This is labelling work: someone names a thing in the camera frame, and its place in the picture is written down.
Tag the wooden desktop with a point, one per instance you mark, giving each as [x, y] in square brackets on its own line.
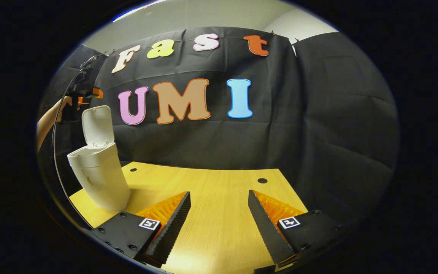
[219, 182]

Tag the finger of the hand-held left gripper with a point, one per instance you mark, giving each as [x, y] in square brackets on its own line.
[97, 93]
[81, 101]

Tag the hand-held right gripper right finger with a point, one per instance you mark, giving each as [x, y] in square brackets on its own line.
[264, 228]

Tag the white desktop garbage bin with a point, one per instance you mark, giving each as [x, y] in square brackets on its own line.
[101, 179]

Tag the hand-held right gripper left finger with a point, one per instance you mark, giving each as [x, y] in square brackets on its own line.
[175, 224]

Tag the black backdrop cloth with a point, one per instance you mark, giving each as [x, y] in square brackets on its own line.
[337, 133]

